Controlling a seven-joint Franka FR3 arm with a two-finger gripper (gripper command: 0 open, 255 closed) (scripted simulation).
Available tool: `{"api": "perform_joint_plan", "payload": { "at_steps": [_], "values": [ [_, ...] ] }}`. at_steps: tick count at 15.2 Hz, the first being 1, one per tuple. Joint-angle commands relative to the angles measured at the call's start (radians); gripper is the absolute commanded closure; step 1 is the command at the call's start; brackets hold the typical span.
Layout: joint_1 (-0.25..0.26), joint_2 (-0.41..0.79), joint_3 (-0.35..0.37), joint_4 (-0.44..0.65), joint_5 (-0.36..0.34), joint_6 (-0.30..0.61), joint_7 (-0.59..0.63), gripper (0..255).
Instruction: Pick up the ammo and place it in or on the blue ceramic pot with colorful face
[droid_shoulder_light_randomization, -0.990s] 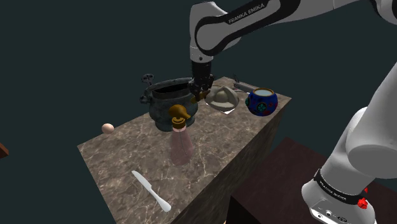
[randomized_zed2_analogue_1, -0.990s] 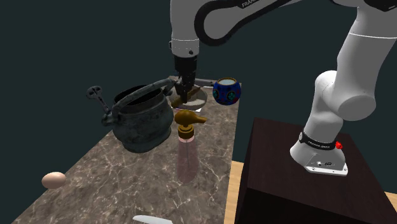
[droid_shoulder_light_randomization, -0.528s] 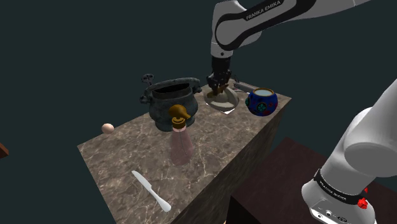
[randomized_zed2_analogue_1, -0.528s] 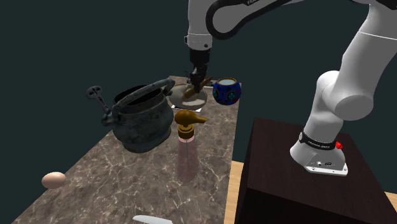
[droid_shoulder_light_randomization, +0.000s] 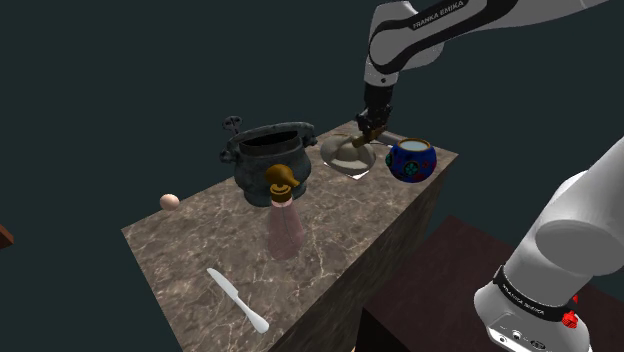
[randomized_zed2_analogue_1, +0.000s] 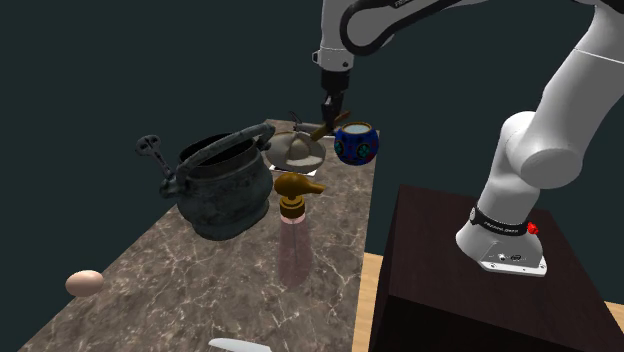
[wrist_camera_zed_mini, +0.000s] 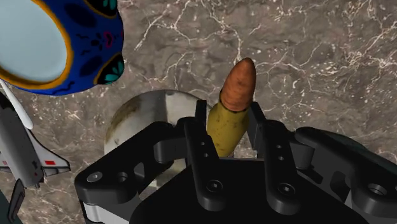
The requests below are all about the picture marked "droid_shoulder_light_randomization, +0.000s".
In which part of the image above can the white table knife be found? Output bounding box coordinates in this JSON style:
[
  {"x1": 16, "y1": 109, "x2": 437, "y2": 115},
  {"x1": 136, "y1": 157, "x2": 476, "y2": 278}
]
[{"x1": 206, "y1": 266, "x2": 271, "y2": 335}]

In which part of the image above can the blue patterned round vase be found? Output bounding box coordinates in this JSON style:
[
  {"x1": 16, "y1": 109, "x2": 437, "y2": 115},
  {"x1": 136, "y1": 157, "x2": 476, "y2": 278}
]
[{"x1": 384, "y1": 137, "x2": 438, "y2": 184}]

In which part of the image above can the dark bronze cauldron pot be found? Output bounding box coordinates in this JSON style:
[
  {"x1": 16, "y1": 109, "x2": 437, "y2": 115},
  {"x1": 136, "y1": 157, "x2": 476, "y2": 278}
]
[{"x1": 219, "y1": 115, "x2": 319, "y2": 208}]

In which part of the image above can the dark red robot stand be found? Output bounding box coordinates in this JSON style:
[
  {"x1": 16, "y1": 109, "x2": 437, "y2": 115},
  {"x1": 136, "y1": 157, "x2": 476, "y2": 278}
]
[{"x1": 354, "y1": 215, "x2": 624, "y2": 352}]

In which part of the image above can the silver flat tray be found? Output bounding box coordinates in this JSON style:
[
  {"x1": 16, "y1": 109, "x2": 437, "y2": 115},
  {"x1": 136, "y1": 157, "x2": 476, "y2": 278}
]
[{"x1": 321, "y1": 130, "x2": 404, "y2": 181}]

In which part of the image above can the pink spray bottle gold top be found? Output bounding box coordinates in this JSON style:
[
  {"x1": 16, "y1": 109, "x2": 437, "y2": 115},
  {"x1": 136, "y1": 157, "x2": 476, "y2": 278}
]
[{"x1": 264, "y1": 163, "x2": 307, "y2": 262}]

